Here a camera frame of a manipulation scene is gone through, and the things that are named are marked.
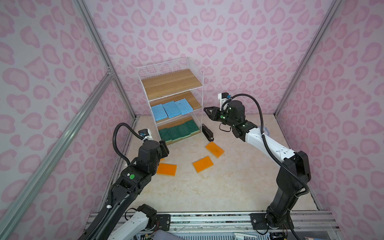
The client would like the white wire wooden shelf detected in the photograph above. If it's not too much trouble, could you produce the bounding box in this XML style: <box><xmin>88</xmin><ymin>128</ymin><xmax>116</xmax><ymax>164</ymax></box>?
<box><xmin>137</xmin><ymin>57</ymin><xmax>205</xmax><ymax>145</ymax></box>

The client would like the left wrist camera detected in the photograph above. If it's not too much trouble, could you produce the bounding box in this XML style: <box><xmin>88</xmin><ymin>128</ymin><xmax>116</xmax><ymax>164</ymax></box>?
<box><xmin>138</xmin><ymin>129</ymin><xmax>153</xmax><ymax>142</ymax></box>

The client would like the green sponge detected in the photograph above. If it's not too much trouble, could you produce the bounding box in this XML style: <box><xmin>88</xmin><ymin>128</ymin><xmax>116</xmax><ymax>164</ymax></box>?
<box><xmin>177</xmin><ymin>122</ymin><xmax>191</xmax><ymax>139</ymax></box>
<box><xmin>169</xmin><ymin>126</ymin><xmax>183</xmax><ymax>142</ymax></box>
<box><xmin>159</xmin><ymin>128</ymin><xmax>172</xmax><ymax>143</ymax></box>
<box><xmin>184</xmin><ymin>120</ymin><xmax>200</xmax><ymax>135</ymax></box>

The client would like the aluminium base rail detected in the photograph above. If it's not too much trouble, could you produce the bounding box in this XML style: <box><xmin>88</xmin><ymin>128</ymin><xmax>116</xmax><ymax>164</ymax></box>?
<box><xmin>80</xmin><ymin>205</ymin><xmax>343</xmax><ymax>240</ymax></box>

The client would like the black stapler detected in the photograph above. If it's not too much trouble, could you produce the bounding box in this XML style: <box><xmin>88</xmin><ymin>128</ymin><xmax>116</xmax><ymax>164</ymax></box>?
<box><xmin>202</xmin><ymin>124</ymin><xmax>214</xmax><ymax>142</ymax></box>

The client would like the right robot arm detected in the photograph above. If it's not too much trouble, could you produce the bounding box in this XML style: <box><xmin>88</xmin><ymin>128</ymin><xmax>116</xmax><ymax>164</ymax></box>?
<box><xmin>204</xmin><ymin>93</ymin><xmax>311</xmax><ymax>230</ymax></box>

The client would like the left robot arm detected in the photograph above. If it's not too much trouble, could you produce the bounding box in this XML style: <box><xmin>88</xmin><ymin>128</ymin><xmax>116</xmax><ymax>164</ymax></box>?
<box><xmin>79</xmin><ymin>123</ymin><xmax>170</xmax><ymax>240</ymax></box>

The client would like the orange sponge back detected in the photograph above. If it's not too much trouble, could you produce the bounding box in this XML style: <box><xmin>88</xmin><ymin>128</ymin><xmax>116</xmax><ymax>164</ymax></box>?
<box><xmin>205</xmin><ymin>142</ymin><xmax>225</xmax><ymax>158</ymax></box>

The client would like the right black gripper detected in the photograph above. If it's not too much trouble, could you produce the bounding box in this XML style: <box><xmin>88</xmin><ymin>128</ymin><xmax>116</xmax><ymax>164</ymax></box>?
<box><xmin>203</xmin><ymin>106</ymin><xmax>238</xmax><ymax>127</ymax></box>

